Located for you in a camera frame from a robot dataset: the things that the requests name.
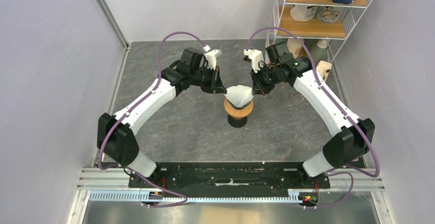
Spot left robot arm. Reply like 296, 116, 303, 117
96, 48, 227, 188

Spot white jar with label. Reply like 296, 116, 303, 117
290, 5, 318, 22

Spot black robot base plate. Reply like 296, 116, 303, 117
96, 160, 366, 199

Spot white bottle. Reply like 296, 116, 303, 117
287, 38, 304, 58

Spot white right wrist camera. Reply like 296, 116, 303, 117
243, 49, 267, 73

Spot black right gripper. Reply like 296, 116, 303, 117
249, 63, 281, 96

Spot orange coffee dripper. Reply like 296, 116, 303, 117
224, 99, 254, 128

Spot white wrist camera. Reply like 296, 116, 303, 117
203, 45, 222, 70
243, 49, 267, 73

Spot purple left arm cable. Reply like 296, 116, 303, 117
96, 31, 211, 209

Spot wooden holder block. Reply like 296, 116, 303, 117
316, 60, 332, 81

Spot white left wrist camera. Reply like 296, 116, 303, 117
203, 45, 222, 70

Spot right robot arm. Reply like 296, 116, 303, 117
244, 43, 375, 188

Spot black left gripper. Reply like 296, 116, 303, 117
190, 65, 227, 95

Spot green spray bottle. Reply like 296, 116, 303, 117
309, 39, 331, 66

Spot white wire shelf rack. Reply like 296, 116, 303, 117
269, 0, 373, 61

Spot white paper coffee filter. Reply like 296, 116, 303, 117
224, 85, 253, 106

